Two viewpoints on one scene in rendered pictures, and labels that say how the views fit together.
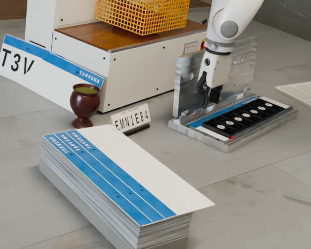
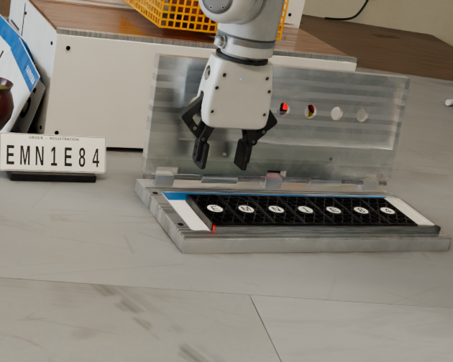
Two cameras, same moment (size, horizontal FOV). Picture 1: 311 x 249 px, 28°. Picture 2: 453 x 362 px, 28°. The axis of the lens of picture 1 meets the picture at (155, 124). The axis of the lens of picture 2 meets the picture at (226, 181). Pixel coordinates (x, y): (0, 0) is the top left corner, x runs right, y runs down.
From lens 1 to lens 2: 0.99 m
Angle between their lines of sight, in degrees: 27
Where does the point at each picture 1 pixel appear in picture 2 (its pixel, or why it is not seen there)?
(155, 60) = not seen: hidden behind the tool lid
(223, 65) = (244, 87)
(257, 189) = (140, 319)
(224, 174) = (115, 277)
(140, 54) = (141, 56)
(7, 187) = not seen: outside the picture
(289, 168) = (281, 312)
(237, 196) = (73, 314)
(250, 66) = (390, 136)
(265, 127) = (323, 238)
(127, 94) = (106, 126)
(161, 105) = not seen: hidden behind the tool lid
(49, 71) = (6, 67)
